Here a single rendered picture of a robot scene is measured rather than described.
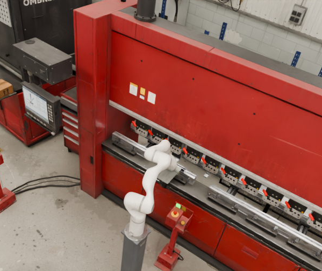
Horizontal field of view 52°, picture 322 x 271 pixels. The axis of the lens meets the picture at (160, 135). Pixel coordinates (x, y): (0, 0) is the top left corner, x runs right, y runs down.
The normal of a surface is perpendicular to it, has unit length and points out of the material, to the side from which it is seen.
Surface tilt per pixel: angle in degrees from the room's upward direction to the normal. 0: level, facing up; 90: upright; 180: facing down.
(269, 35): 90
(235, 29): 90
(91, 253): 0
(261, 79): 90
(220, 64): 90
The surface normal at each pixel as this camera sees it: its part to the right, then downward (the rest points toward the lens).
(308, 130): -0.54, 0.48
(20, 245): 0.12, -0.77
